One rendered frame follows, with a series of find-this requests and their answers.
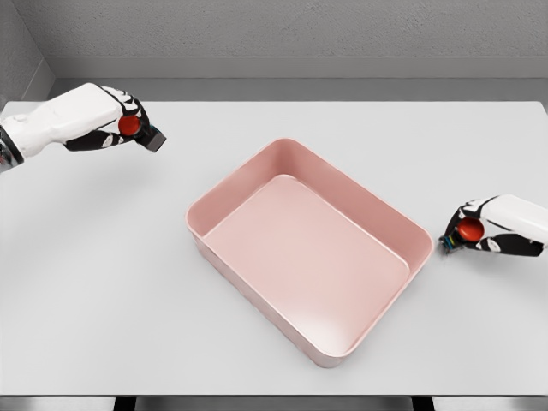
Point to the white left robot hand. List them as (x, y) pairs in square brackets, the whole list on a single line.
[(85, 109)]

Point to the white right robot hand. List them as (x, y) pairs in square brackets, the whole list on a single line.
[(514, 214)]

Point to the red-button black industrial switch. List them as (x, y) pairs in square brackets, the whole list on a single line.
[(470, 230), (129, 125)]

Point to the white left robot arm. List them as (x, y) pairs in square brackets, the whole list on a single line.
[(21, 137)]

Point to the pink rectangular basket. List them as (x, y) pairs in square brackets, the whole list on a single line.
[(306, 261)]

